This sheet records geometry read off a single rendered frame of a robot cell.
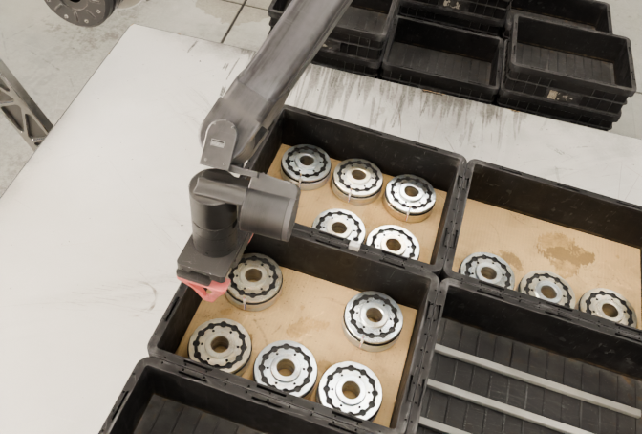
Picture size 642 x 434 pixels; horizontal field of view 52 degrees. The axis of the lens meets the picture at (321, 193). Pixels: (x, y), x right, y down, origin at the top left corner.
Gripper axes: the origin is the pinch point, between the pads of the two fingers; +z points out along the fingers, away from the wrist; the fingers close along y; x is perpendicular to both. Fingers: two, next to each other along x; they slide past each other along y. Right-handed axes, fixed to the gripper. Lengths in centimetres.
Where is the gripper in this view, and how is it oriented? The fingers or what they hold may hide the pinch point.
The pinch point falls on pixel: (217, 278)
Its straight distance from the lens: 92.6
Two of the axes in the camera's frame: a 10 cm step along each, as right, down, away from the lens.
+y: 2.9, -7.0, 6.5
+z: -0.9, 6.5, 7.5
